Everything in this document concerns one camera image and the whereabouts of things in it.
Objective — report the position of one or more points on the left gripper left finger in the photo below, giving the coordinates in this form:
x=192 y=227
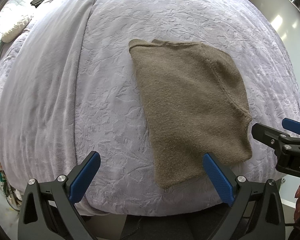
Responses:
x=48 y=209

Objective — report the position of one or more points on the brown knit sweater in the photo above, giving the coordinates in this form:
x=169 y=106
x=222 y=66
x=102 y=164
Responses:
x=195 y=102

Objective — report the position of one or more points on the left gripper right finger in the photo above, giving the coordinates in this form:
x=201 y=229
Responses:
x=266 y=220

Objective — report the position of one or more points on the dark garment on bed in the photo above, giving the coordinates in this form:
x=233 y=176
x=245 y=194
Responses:
x=36 y=3

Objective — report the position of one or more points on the cream pillow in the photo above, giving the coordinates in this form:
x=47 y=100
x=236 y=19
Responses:
x=13 y=29

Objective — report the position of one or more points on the lavender embossed bedspread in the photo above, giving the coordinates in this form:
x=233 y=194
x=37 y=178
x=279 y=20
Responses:
x=68 y=87

